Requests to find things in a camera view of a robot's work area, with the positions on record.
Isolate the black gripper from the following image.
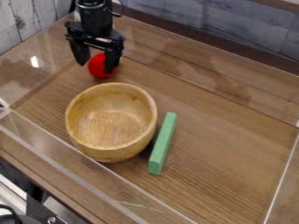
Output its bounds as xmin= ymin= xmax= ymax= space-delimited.
xmin=64 ymin=21 xmax=125 ymax=74

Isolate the red toy fruit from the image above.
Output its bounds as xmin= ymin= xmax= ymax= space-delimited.
xmin=88 ymin=53 xmax=117 ymax=79

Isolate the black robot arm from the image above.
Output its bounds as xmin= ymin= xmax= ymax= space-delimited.
xmin=64 ymin=0 xmax=125 ymax=76

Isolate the wooden bowl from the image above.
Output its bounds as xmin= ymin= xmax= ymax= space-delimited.
xmin=65 ymin=82 xmax=157 ymax=163

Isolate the green rectangular block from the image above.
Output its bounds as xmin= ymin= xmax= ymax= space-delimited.
xmin=148 ymin=112 xmax=177 ymax=175

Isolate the clear acrylic front wall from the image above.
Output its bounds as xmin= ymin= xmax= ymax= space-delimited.
xmin=0 ymin=103 xmax=196 ymax=224

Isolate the black metal bracket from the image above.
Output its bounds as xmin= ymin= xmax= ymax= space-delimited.
xmin=25 ymin=196 xmax=68 ymax=224

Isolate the black cable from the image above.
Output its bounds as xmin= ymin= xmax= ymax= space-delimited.
xmin=0 ymin=204 xmax=21 ymax=224

